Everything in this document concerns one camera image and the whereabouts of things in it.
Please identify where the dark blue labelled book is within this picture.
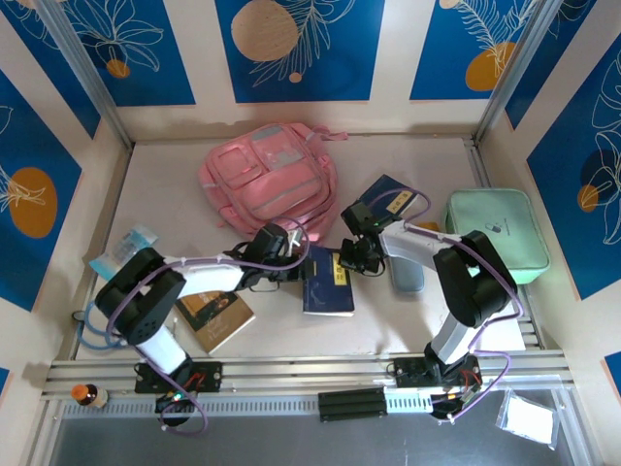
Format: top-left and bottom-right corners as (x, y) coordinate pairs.
(357, 173), (422, 227)
(301, 245), (355, 317)

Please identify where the grey blue pencil case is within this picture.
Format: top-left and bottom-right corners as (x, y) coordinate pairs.
(387, 255), (426, 293)

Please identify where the brown gold cover book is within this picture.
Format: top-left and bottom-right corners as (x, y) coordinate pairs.
(174, 290), (257, 355)

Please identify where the pink school backpack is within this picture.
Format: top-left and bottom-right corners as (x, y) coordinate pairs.
(196, 122), (348, 244)

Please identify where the blue tissue pack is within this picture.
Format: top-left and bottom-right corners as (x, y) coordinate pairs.
(88, 222), (159, 281)

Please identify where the clear bag white pad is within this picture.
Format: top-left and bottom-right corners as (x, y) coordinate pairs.
(495, 387), (559, 450)

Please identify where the mint green zip case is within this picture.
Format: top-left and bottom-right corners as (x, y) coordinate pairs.
(440, 187), (552, 286)

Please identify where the black controller board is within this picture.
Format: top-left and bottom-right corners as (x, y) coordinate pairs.
(154, 391), (195, 415)
(431, 387), (481, 419)

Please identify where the brown bottle orange cap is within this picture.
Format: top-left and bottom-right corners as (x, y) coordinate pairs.
(71, 383), (111, 410)

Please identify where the aluminium frame rail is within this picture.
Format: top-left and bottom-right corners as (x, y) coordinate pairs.
(41, 353), (576, 402)

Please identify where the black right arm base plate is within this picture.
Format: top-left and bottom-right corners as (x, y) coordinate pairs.
(393, 356), (484, 389)

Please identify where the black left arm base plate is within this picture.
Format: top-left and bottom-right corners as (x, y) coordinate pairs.
(134, 359), (224, 394)

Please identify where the black cable duct block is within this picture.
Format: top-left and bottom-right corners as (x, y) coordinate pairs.
(317, 386), (389, 423)

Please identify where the grey slotted cable duct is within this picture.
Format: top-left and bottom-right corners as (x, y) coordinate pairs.
(61, 396), (321, 419)

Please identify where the white slotted cable duct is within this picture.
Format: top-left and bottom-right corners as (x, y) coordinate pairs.
(385, 386), (433, 414)

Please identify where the light blue coiled cable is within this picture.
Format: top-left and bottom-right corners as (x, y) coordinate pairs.
(79, 300), (128, 351)

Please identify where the aluminium frame post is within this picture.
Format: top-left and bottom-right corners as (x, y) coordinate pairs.
(36, 0), (135, 150)
(473, 0), (559, 142)

